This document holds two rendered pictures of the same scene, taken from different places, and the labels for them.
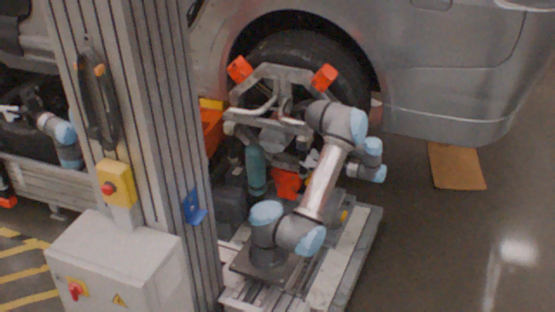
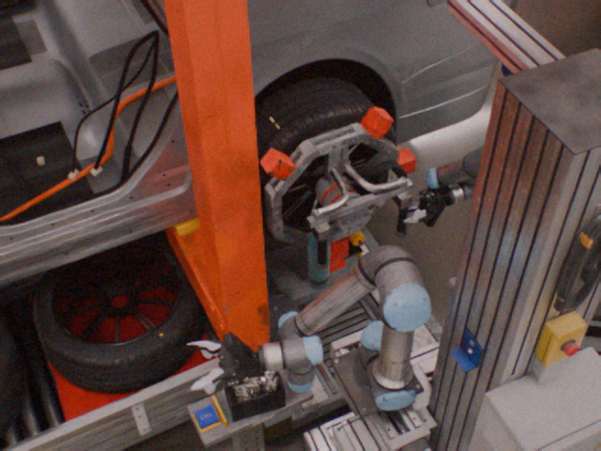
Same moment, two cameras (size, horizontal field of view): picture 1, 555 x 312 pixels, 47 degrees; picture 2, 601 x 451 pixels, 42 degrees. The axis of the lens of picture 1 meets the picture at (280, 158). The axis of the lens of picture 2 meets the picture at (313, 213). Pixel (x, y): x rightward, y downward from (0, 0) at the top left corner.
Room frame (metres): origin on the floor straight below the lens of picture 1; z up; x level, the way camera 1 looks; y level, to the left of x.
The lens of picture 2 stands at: (1.18, 1.68, 3.00)
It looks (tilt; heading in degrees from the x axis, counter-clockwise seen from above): 47 degrees down; 309
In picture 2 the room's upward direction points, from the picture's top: straight up
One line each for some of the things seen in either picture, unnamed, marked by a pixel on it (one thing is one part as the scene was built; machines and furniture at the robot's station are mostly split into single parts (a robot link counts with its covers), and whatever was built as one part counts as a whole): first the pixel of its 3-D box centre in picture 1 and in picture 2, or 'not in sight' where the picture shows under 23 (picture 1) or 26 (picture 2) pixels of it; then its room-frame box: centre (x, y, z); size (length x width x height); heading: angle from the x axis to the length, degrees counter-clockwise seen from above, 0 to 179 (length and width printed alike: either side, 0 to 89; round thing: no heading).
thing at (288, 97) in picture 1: (296, 105); (374, 166); (2.30, -0.08, 1.03); 0.19 x 0.18 x 0.11; 156
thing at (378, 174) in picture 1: (371, 171); (470, 187); (2.05, -0.37, 0.85); 0.11 x 0.08 x 0.09; 66
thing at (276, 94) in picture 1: (253, 97); (325, 184); (2.38, 0.10, 1.03); 0.19 x 0.18 x 0.11; 156
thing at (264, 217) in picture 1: (268, 222); not in sight; (1.64, 0.05, 0.98); 0.13 x 0.12 x 0.14; 56
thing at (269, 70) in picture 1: (286, 120); (332, 190); (2.46, -0.04, 0.85); 0.54 x 0.07 x 0.54; 66
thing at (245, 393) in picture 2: not in sight; (254, 389); (2.26, 0.67, 0.51); 0.20 x 0.14 x 0.13; 57
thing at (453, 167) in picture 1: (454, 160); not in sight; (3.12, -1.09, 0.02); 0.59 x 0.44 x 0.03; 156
